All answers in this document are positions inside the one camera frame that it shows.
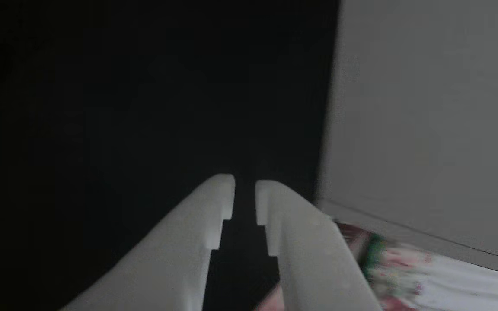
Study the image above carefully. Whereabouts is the floral printed white cloth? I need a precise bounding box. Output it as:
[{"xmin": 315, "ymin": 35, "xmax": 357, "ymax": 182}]
[{"xmin": 255, "ymin": 222, "xmax": 498, "ymax": 311}]

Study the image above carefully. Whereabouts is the black desk mat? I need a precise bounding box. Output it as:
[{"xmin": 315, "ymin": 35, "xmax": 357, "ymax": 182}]
[{"xmin": 0, "ymin": 0, "xmax": 341, "ymax": 311}]

